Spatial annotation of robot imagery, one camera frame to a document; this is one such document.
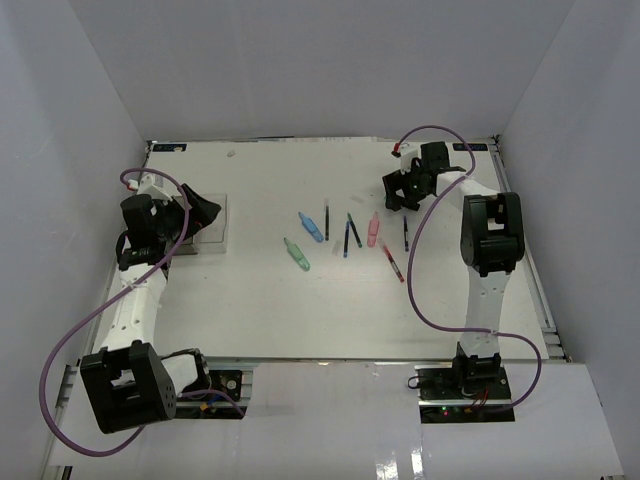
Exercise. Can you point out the left blue table label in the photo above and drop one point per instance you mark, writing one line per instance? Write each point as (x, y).
(169, 147)

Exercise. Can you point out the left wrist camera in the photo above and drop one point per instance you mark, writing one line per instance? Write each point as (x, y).
(149, 184)

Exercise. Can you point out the blue table label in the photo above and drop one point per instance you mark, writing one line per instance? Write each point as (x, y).
(476, 147)
(169, 147)

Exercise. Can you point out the blue transparent highlighter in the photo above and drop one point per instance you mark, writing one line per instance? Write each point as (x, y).
(310, 226)

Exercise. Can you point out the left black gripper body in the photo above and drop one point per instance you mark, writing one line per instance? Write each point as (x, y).
(171, 221)

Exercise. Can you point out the blue pen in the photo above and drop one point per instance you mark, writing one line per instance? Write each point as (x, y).
(346, 239)

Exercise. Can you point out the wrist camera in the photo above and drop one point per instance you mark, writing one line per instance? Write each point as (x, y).
(149, 184)
(405, 155)

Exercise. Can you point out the black pen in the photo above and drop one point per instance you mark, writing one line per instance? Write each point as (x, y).
(326, 220)

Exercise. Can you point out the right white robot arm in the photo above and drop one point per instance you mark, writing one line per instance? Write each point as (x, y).
(491, 246)

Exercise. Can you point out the right blue table label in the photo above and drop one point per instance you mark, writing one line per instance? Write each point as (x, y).
(476, 147)

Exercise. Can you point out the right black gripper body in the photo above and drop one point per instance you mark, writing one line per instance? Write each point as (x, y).
(415, 179)

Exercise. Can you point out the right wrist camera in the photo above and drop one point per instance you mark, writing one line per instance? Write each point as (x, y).
(405, 155)

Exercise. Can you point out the green pen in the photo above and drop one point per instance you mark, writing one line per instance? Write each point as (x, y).
(354, 230)

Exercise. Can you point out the green transparent highlighter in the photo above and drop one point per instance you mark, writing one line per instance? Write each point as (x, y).
(297, 255)

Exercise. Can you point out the pink transparent highlighter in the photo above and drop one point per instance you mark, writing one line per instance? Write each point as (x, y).
(373, 229)

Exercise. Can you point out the red pen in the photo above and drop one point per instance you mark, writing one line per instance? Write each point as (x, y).
(392, 261)

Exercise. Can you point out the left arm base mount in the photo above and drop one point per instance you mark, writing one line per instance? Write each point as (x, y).
(229, 402)

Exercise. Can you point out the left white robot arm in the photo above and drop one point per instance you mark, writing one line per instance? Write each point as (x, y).
(128, 383)

